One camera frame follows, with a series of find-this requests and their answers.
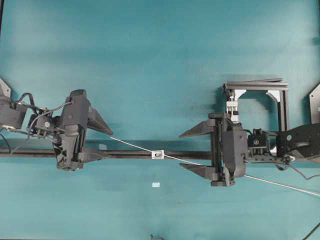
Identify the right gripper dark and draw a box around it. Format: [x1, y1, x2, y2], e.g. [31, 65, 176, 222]
[179, 112, 248, 187]

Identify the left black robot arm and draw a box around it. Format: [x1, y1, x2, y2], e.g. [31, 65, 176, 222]
[0, 89, 113, 172]

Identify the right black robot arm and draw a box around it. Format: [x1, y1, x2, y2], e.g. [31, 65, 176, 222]
[181, 112, 320, 187]

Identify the white corner bracket upper right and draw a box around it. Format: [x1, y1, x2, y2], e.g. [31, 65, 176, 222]
[266, 90, 281, 103]

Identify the white tape square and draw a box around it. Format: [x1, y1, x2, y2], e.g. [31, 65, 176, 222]
[152, 182, 161, 188]

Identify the white wire clamp holder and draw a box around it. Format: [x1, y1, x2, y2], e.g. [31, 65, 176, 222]
[226, 100, 239, 123]

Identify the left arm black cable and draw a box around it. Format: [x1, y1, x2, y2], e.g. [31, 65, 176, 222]
[0, 92, 75, 156]

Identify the thin white wire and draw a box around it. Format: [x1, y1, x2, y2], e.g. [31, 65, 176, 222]
[109, 135, 320, 197]

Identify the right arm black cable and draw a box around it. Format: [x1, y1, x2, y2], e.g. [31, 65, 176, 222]
[243, 156, 320, 181]

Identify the long black aluminium rail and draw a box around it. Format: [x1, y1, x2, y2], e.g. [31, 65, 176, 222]
[0, 148, 320, 161]

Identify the silver metal fitting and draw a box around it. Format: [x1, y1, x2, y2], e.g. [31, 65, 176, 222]
[151, 150, 165, 160]

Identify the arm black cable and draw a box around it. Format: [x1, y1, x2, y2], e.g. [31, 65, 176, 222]
[0, 92, 75, 156]
[243, 156, 320, 181]

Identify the grey left arm base plate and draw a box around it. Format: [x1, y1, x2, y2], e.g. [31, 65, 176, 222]
[0, 78, 11, 98]

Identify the black aluminium frame stand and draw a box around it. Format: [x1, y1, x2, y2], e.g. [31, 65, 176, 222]
[223, 78, 290, 132]

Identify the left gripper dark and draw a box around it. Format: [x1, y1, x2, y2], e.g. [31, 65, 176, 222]
[53, 89, 113, 171]

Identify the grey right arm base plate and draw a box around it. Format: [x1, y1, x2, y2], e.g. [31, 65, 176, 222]
[308, 84, 320, 124]

